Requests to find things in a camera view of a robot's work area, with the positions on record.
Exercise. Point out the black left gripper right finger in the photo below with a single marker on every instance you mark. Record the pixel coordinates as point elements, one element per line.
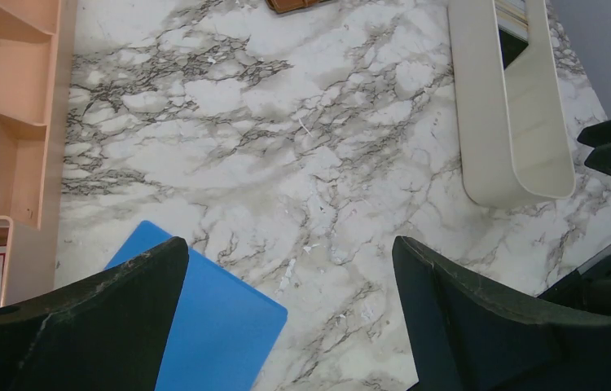
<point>469,332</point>

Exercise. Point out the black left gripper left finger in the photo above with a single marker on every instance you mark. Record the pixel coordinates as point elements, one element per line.
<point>105,332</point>

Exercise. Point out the brown leather card holder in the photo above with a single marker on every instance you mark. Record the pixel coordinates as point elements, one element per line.
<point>285,6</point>

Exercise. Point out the blue plastic board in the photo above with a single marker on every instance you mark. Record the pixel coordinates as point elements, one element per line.
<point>222,333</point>

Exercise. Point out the cream oval plastic tray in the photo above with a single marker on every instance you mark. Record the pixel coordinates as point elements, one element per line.
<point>512,133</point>

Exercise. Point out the peach plastic file organizer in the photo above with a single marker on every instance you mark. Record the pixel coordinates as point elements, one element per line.
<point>36,59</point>

